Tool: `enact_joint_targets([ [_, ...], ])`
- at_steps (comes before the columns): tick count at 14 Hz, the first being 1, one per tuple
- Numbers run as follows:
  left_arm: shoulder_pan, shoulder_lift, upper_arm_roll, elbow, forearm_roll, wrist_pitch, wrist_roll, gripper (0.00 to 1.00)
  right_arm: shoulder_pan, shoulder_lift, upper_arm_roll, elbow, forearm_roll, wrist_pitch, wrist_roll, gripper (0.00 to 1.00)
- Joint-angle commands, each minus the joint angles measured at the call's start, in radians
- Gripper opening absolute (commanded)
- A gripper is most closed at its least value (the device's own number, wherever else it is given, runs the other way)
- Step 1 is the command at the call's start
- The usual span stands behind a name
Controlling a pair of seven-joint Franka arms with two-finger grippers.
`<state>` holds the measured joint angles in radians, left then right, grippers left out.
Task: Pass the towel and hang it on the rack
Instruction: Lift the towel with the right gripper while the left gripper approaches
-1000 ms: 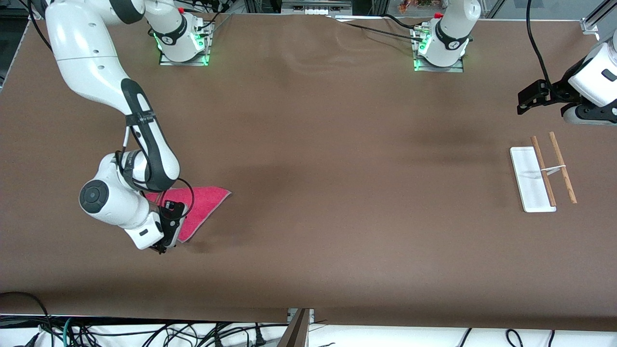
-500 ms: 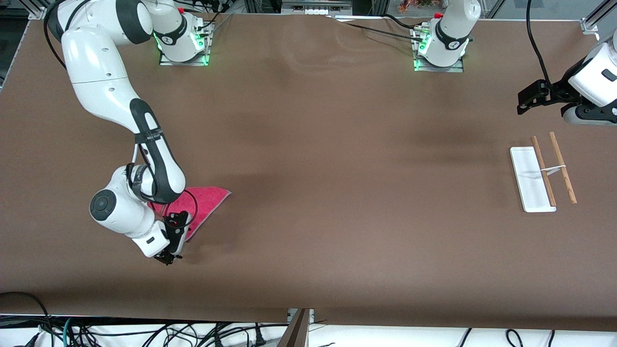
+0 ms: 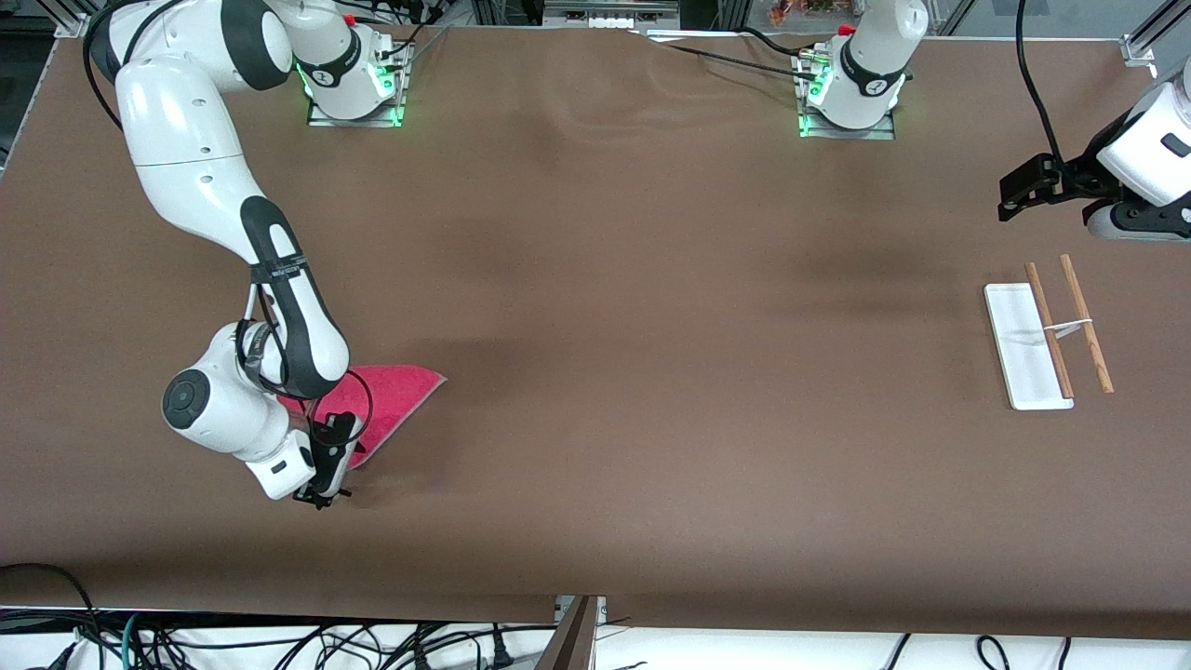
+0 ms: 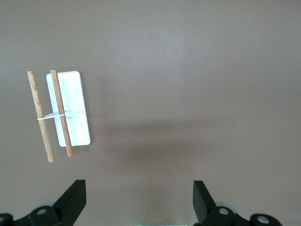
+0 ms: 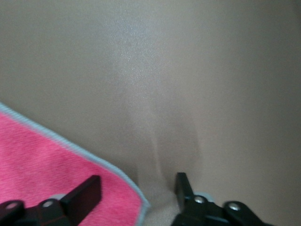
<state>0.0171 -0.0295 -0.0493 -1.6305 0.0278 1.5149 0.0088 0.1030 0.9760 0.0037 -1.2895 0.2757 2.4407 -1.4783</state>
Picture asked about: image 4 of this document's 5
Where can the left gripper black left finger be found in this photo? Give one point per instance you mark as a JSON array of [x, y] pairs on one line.
[[68, 207]]

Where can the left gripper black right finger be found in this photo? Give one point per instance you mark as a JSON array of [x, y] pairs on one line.
[[207, 212]]

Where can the white rectangular tray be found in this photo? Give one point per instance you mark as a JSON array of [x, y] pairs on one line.
[[73, 106]]

